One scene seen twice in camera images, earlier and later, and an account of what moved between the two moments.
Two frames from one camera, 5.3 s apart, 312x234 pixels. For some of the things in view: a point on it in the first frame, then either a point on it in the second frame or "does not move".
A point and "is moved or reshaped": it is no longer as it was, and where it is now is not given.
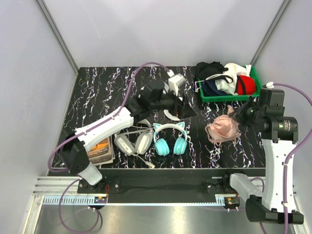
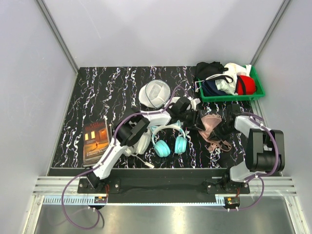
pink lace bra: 223,128 is moved or reshaped
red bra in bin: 245,85 does not move
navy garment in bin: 210,89 does not move
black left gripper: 184,109 → 199,124
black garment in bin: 204,71 does not move
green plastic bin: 258,87 does not move
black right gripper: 238,115 → 218,133
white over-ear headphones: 140,135 does not move
